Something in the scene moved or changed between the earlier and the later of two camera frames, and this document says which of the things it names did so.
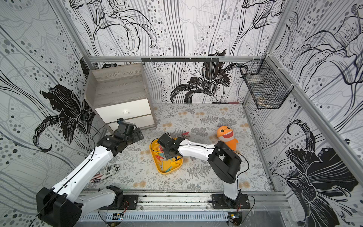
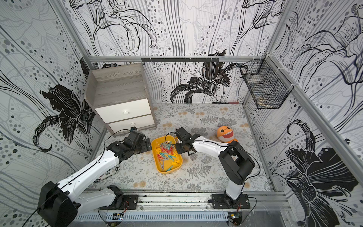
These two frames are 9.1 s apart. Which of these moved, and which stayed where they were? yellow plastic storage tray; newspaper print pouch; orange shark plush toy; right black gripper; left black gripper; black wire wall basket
Moved: right black gripper; left black gripper
Stayed: orange shark plush toy; yellow plastic storage tray; newspaper print pouch; black wire wall basket
